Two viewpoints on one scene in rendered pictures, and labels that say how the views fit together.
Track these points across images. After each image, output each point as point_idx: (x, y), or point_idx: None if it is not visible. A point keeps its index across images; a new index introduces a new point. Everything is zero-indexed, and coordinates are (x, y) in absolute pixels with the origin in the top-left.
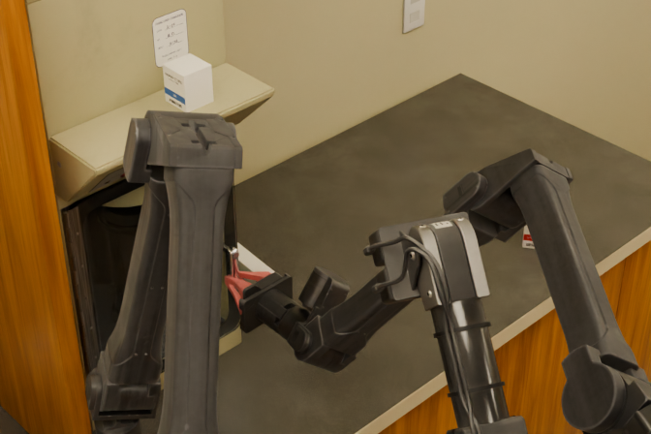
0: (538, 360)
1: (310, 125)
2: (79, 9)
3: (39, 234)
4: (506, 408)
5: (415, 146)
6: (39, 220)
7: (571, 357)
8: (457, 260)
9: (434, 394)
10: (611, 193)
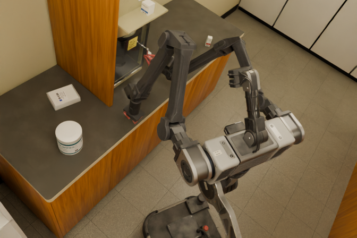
0: (204, 73)
1: None
2: None
3: (111, 49)
4: (260, 114)
5: (175, 15)
6: (112, 45)
7: None
8: (254, 81)
9: None
10: (223, 32)
